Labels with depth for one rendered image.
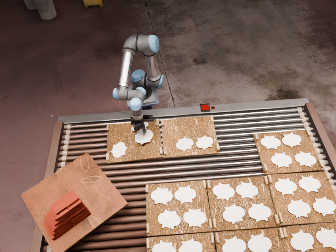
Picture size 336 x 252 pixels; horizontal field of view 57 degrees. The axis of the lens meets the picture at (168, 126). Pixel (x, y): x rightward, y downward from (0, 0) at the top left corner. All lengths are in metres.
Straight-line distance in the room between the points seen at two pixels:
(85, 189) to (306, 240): 1.41
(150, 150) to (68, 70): 2.49
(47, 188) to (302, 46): 3.89
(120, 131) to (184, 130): 0.50
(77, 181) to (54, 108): 2.03
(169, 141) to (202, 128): 0.28
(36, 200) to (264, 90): 2.95
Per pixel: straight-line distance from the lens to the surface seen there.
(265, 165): 2.26
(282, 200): 2.20
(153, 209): 2.08
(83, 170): 2.18
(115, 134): 2.41
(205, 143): 2.31
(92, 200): 2.06
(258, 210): 2.12
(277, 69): 4.40
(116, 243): 2.06
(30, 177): 3.59
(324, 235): 2.19
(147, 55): 2.26
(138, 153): 2.29
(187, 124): 2.42
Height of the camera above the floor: 2.86
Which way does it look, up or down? 53 degrees down
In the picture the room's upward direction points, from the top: 3 degrees counter-clockwise
